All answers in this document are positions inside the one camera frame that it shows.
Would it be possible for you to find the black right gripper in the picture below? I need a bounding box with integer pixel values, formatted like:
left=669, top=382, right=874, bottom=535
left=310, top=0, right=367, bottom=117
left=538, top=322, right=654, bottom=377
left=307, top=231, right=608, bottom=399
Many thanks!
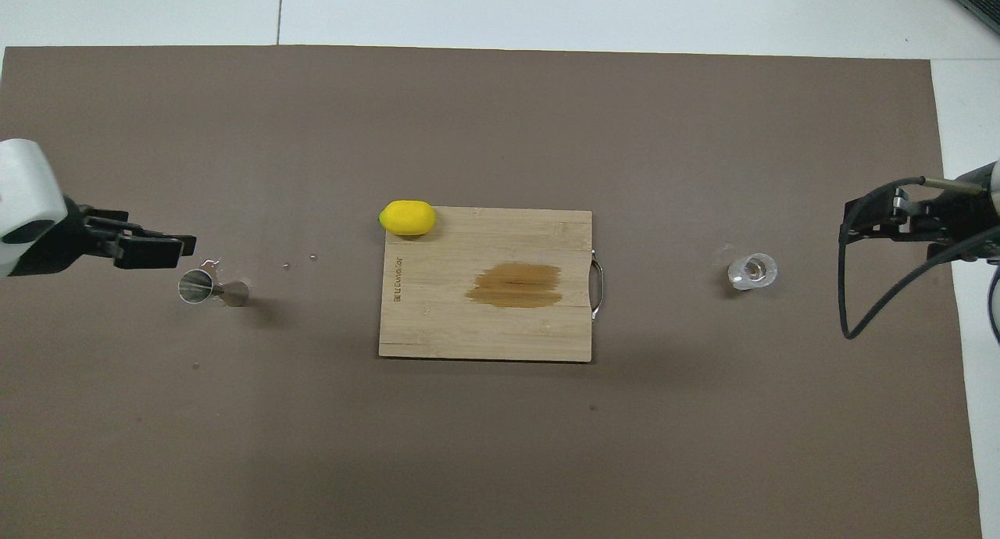
left=842, top=186, right=1000, bottom=262

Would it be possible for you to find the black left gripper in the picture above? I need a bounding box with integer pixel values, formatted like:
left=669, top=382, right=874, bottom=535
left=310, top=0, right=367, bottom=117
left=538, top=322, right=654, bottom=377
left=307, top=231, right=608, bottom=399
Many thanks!
left=9, top=198, right=196, bottom=278

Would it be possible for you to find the metal jigger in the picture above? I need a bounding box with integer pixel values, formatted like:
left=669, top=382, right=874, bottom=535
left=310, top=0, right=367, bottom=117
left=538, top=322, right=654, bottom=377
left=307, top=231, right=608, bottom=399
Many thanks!
left=178, top=269, right=251, bottom=308

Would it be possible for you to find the clear glass cup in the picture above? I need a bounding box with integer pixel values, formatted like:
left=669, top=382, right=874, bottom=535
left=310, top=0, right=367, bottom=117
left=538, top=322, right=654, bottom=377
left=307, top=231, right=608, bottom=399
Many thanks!
left=727, top=252, right=779, bottom=292

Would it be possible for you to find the brown table mat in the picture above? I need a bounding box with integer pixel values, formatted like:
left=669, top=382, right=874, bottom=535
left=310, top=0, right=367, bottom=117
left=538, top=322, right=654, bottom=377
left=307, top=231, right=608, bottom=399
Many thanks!
left=0, top=45, right=984, bottom=539

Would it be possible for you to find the yellow lemon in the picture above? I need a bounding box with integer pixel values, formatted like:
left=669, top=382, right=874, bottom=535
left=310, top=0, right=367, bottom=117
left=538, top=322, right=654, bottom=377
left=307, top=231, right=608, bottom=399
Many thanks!
left=379, top=200, right=437, bottom=237

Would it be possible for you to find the wooden cutting board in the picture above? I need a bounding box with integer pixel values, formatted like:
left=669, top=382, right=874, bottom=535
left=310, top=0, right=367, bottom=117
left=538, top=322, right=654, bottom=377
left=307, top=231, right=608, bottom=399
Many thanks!
left=379, top=205, right=605, bottom=363

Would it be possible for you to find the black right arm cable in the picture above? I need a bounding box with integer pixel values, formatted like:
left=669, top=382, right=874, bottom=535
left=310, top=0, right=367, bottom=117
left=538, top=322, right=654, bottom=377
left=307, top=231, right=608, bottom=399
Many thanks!
left=838, top=176, right=1000, bottom=339

